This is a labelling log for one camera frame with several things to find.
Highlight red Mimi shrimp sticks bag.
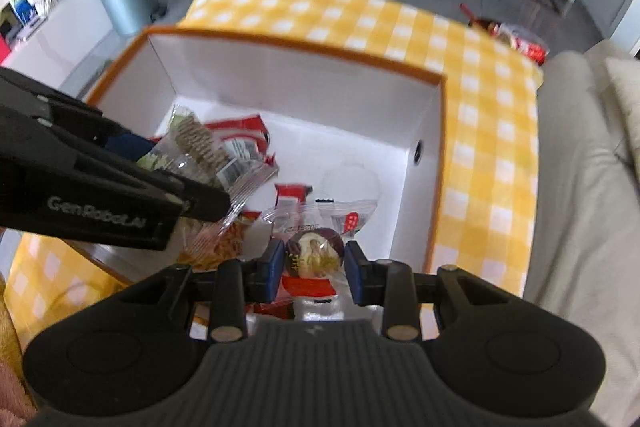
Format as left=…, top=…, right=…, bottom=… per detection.
left=176, top=210, right=260, bottom=272

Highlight clear bag brown crackers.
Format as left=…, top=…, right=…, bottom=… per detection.
left=138, top=106, right=279, bottom=230

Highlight large red snack bag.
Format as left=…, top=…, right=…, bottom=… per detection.
left=205, top=115, right=276, bottom=166

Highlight small red packet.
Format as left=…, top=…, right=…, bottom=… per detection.
left=274, top=183, right=312, bottom=206

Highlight clear packet round chocolate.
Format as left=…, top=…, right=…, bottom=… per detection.
left=260, top=199, right=378, bottom=299

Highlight white side cabinet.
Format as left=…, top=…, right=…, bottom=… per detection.
left=2, top=0, right=113, bottom=89

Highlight yellow checkered tablecloth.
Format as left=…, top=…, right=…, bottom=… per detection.
left=4, top=0, right=542, bottom=346

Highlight orange cardboard box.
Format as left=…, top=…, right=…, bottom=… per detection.
left=86, top=27, right=444, bottom=270

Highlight grey sofa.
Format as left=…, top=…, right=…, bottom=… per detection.
left=524, top=40, right=639, bottom=426

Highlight pink fluffy rug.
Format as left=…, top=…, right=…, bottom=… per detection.
left=0, top=362, right=37, bottom=427

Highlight floor bin with snack wrappers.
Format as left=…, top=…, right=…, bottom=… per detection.
left=459, top=3, right=549, bottom=66

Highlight beige cushion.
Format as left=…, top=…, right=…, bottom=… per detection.
left=605, top=57, right=640, bottom=173

